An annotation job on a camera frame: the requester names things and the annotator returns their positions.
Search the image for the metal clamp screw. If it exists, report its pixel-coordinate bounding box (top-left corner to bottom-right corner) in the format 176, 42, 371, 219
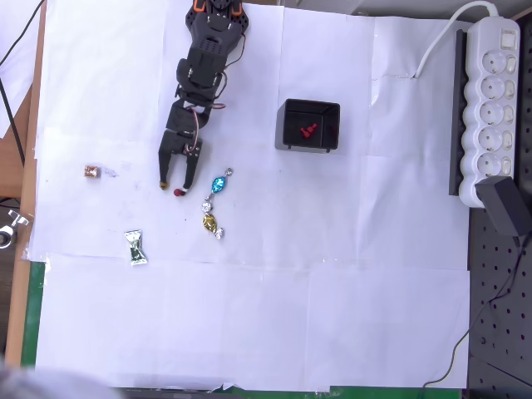
0, 209, 30, 250

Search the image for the green white candy packet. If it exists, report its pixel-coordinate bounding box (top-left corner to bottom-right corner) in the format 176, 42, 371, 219
123, 229, 150, 267

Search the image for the black box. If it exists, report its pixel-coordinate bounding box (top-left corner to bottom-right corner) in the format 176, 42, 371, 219
273, 98, 342, 154

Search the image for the white power strip cable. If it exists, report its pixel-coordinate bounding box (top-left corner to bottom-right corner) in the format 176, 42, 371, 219
413, 0, 500, 80

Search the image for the white power strip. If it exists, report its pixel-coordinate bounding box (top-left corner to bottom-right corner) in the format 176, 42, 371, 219
458, 15, 521, 209

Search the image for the gold wrapped candy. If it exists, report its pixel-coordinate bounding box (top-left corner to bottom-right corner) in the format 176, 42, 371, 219
200, 201, 226, 241

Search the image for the thin black adapter cable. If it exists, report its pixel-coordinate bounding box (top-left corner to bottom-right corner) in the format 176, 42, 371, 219
421, 234, 529, 390

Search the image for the blurry grey object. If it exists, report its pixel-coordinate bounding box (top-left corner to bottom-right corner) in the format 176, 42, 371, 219
0, 357, 121, 399

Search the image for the black perforated board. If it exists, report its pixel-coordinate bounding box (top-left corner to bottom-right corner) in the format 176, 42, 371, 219
467, 10, 532, 399

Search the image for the blue wrapped candy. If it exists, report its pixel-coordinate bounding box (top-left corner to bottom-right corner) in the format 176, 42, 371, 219
206, 167, 234, 201

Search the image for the loose white paper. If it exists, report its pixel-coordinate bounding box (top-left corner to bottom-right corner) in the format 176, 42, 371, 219
0, 0, 42, 140

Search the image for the white paper sheet cover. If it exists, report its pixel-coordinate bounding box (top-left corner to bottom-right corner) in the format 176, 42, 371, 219
27, 0, 470, 392

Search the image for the black power adapter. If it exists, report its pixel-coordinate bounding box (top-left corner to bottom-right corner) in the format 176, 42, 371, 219
474, 175, 532, 238

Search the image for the black perforated arm base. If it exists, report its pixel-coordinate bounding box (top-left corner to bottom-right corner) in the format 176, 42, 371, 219
185, 0, 244, 42

